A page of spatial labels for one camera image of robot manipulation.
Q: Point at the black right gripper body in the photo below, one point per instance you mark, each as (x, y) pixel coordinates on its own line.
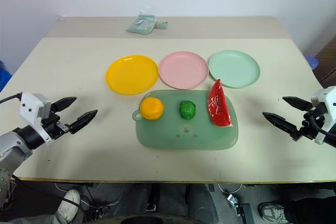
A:
(309, 125)

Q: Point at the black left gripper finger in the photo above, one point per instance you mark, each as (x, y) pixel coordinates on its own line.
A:
(63, 103)
(82, 121)

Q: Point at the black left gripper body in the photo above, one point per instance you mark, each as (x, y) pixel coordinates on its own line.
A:
(53, 125)

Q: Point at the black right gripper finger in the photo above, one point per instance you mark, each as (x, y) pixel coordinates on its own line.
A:
(280, 123)
(298, 102)

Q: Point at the yellow plate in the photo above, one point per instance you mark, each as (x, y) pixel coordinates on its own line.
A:
(132, 74)

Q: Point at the toy orange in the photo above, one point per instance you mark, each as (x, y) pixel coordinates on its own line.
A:
(151, 108)

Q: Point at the light green plate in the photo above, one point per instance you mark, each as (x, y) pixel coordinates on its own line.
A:
(233, 68)

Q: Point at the green toy vegetable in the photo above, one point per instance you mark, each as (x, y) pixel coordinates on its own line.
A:
(188, 109)

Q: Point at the pink plate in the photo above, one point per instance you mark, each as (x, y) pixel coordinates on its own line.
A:
(183, 69)

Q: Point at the red watermelon slice toy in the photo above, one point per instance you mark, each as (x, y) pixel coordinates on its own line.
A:
(218, 106)

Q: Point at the blue object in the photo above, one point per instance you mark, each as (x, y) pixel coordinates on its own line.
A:
(4, 75)

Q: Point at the white sneaker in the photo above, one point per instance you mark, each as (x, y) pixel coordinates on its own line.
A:
(67, 205)

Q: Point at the grey sneaker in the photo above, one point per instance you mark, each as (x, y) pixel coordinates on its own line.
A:
(273, 212)

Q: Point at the silver metal clamp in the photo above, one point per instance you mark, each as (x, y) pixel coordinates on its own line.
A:
(237, 203)

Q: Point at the green translucent cutting board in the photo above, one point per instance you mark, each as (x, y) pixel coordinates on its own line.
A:
(187, 132)

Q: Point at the pale green plastic bag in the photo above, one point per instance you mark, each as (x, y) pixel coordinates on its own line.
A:
(143, 24)

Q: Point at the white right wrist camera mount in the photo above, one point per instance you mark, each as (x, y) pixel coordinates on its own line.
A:
(324, 103)

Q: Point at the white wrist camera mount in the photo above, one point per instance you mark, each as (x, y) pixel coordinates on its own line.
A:
(32, 108)
(324, 103)

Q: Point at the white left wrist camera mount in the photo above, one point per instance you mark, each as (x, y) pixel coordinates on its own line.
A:
(32, 108)

